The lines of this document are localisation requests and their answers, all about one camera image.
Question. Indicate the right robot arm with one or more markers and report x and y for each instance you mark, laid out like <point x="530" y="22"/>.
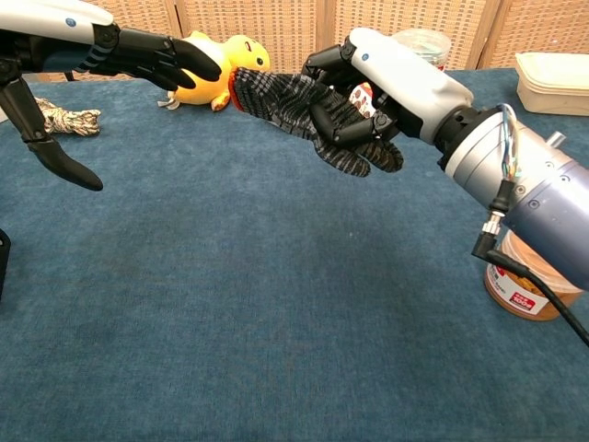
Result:
<point x="543" y="198"/>

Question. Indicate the black white knit glove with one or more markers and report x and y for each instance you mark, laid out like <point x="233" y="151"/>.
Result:
<point x="276" y="99"/>

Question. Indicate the wicker folding screen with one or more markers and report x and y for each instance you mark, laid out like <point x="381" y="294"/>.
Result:
<point x="294" y="27"/>

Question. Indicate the clear round plastic jar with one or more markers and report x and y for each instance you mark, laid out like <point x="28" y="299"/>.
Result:
<point x="430" y="46"/>

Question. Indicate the red white snack box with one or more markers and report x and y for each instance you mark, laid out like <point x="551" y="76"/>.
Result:
<point x="361" y="101"/>

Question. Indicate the beige lidded lunch box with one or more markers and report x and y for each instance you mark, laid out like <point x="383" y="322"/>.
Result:
<point x="554" y="85"/>

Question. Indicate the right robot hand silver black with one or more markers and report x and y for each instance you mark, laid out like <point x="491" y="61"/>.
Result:
<point x="409" y="87"/>

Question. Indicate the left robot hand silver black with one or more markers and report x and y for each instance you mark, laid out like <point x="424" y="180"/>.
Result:
<point x="138" y="53"/>

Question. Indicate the round tub of brown snack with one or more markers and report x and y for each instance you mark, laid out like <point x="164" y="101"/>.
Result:
<point x="515" y="294"/>

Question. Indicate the blue table cloth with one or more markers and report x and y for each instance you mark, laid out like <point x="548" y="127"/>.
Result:
<point x="230" y="276"/>

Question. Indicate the yellow duck plush toy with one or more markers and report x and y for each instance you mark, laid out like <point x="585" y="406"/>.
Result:
<point x="244" y="53"/>

